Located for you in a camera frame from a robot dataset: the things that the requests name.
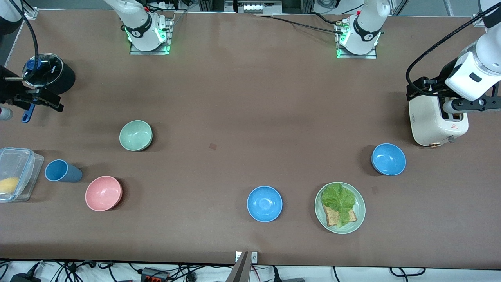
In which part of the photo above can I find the blue bowl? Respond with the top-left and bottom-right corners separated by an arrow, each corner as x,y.
371,143 -> 407,176
247,186 -> 283,223

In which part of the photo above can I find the green bowl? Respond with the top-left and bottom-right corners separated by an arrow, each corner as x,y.
119,120 -> 153,152

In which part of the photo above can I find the pink bowl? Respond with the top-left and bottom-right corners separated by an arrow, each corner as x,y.
85,176 -> 123,212

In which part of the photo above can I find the glass lid with blue knob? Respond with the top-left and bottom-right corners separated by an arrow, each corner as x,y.
22,53 -> 64,87

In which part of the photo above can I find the white toaster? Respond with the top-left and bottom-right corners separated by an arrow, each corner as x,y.
409,94 -> 469,148

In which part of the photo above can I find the clear plastic container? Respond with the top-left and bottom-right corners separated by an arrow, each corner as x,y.
0,147 -> 45,203

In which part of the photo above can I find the blue cup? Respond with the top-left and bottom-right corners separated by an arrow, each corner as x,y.
45,159 -> 83,183

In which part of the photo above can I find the yellow lemon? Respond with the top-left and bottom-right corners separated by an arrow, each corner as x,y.
0,177 -> 20,195

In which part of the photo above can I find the green lettuce leaf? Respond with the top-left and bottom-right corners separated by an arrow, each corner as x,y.
321,183 -> 356,229

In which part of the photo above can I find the green plate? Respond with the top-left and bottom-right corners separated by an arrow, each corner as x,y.
314,182 -> 366,235

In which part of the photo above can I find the brown bread slice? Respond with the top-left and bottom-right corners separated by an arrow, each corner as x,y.
323,204 -> 357,227

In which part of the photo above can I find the grey electronics box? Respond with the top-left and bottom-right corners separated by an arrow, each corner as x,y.
225,0 -> 284,14

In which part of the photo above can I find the black and red power strip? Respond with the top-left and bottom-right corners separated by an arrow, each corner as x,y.
141,267 -> 171,282

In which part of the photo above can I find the grey metal pole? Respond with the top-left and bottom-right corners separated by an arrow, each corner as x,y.
226,251 -> 249,282

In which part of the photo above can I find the black pot with blue handle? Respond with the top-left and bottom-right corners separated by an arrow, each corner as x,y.
22,53 -> 76,123

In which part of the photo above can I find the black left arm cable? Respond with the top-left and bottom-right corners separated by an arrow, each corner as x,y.
406,3 -> 501,96

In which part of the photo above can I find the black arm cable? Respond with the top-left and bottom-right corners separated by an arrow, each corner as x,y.
406,3 -> 501,96
8,0 -> 40,71

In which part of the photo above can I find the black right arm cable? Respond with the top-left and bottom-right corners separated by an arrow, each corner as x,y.
8,0 -> 40,71

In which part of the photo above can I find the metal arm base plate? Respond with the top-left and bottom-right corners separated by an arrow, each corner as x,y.
336,20 -> 378,59
129,16 -> 175,55

